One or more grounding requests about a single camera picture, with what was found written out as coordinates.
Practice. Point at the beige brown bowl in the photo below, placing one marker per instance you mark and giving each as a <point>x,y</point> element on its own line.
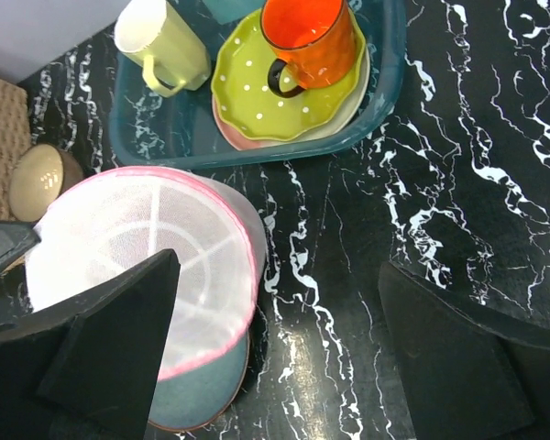
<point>42,174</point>

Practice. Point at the orange mug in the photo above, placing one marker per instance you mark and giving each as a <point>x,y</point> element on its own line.
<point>314,43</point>

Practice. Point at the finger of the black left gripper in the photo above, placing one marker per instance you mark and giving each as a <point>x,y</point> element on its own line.
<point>16,238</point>

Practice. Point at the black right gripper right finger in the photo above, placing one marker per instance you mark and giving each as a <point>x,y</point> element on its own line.
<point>468,371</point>

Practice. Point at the teal plastic tray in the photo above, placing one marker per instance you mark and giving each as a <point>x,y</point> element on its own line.
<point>180,131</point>

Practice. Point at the wicker basket with liner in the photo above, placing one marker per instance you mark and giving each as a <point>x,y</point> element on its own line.
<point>14,137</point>

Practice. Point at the teal ceramic plate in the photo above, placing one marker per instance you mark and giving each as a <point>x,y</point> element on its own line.
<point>194,398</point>

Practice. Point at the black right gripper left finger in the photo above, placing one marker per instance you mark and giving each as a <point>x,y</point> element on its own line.
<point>87,367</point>

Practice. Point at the pale yellow mug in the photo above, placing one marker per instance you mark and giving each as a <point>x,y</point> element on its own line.
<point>155,37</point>

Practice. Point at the pink plate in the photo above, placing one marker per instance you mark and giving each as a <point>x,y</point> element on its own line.
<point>234,137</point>

